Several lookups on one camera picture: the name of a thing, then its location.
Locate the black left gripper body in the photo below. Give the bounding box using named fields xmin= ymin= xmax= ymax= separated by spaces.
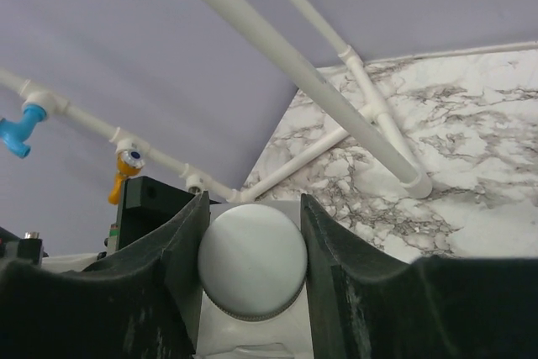
xmin=1 ymin=177 xmax=215 ymax=267

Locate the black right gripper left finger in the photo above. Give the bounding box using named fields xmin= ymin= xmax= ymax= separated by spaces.
xmin=0 ymin=190 xmax=211 ymax=359

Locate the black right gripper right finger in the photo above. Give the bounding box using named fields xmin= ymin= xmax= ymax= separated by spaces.
xmin=300 ymin=194 xmax=537 ymax=358

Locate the clear bottle yellow label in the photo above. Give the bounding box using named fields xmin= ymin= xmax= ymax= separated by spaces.
xmin=196 ymin=201 xmax=314 ymax=358

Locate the white bottle cap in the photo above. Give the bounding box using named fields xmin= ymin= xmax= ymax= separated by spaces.
xmin=198 ymin=204 xmax=308 ymax=321

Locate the yellow plastic faucet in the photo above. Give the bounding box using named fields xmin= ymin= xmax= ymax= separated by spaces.
xmin=108 ymin=149 xmax=145 ymax=205

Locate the white PVC pipe frame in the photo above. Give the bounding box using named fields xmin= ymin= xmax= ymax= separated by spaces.
xmin=0 ymin=0 xmax=538 ymax=209

